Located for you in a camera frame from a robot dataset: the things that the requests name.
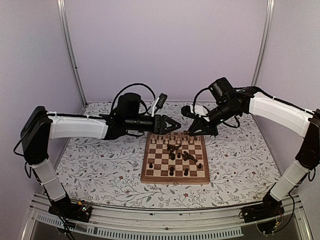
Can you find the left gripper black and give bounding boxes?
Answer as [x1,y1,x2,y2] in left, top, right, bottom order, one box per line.
[125,114,182,135]

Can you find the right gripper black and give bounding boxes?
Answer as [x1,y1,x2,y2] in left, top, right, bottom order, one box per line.
[188,100,239,137]

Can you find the wooden chess board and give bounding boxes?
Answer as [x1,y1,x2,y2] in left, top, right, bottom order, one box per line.
[140,133,210,185]

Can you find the dark piece placed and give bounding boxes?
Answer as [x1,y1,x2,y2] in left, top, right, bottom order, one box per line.
[169,166,175,176]

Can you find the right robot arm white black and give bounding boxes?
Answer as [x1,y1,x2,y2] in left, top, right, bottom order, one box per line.
[255,77,320,202]

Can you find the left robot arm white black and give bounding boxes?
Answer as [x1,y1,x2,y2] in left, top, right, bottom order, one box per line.
[17,92,181,217]

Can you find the row of white pieces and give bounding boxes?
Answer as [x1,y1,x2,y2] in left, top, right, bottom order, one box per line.
[150,131,201,145]

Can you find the pile of dark pieces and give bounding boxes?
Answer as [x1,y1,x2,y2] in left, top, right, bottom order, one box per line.
[167,144,198,163]

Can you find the floral patterned table mat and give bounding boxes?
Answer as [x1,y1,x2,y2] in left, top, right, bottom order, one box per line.
[56,102,281,209]

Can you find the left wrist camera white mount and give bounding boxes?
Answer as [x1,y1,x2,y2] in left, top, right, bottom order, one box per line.
[151,93,168,117]

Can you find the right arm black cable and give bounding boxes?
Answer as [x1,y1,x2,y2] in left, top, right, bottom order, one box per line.
[191,87,241,128]

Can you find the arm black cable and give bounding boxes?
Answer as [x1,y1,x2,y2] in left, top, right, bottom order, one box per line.
[191,87,241,128]
[109,83,157,116]

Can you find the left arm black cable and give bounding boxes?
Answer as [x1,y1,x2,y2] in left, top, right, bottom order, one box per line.
[109,83,157,116]

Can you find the right aluminium frame post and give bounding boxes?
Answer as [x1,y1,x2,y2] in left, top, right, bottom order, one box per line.
[251,0,275,86]

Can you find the aluminium frame post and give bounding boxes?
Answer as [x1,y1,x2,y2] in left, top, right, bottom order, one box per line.
[251,0,275,86]
[57,0,88,107]

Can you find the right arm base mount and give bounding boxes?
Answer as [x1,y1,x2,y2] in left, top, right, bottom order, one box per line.
[238,191,285,235]

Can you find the front aluminium rail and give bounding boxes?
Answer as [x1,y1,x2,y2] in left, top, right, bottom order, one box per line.
[21,194,314,240]

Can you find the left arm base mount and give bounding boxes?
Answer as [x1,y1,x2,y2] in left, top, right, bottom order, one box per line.
[48,196,92,223]

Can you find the left aluminium frame post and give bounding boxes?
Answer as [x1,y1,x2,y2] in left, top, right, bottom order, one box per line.
[57,0,88,107]

